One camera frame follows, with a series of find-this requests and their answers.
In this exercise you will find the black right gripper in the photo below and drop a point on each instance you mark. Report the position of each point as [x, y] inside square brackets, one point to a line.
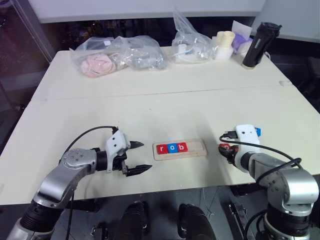
[234, 153]

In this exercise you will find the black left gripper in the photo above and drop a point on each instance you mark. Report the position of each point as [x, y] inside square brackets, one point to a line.
[120, 163]

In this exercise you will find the red letter o tile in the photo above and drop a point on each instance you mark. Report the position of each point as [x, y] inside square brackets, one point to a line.
[225, 146]

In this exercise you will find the red letter r tile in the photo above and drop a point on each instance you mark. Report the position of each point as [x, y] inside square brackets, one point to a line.
[162, 149]

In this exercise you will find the wooden letter tray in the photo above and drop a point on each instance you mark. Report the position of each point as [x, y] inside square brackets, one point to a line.
[197, 148]

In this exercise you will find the blue letter o tile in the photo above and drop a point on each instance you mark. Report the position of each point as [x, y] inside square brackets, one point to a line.
[172, 148]

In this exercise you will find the red letter b tile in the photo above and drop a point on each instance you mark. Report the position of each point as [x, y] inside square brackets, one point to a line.
[182, 147]

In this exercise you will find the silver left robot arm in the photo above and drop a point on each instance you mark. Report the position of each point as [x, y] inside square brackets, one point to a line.
[75, 162]

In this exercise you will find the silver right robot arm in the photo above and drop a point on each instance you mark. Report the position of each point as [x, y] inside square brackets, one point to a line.
[295, 185]

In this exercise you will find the dark rounded shape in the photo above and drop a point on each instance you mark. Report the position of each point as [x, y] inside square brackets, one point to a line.
[193, 222]
[133, 220]

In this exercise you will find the black metal stand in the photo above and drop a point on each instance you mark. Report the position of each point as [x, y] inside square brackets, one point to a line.
[238, 221]

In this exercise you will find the small black clamp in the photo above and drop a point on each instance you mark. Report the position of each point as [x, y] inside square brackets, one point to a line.
[100, 232]

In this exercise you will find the small white table fitting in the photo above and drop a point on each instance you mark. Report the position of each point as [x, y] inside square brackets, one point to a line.
[284, 83]

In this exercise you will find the pink fluffy cloth item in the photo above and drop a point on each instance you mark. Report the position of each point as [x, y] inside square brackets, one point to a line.
[98, 65]

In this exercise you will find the large clear plastic bag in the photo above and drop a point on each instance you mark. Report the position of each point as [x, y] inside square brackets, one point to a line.
[125, 48]

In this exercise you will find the black drinking bottle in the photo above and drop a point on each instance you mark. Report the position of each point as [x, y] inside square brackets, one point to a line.
[255, 47]

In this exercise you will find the purple tissue pack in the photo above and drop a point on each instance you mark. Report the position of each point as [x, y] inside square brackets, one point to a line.
[241, 41]

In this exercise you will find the tall clear plastic bag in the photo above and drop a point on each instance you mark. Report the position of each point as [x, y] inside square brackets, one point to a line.
[191, 42]

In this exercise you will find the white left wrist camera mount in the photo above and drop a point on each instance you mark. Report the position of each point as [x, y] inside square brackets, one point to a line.
[116, 141]

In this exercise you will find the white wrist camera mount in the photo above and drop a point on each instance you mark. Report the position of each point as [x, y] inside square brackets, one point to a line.
[116, 141]
[247, 135]

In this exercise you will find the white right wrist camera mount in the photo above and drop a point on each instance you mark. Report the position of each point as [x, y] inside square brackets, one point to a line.
[247, 135]

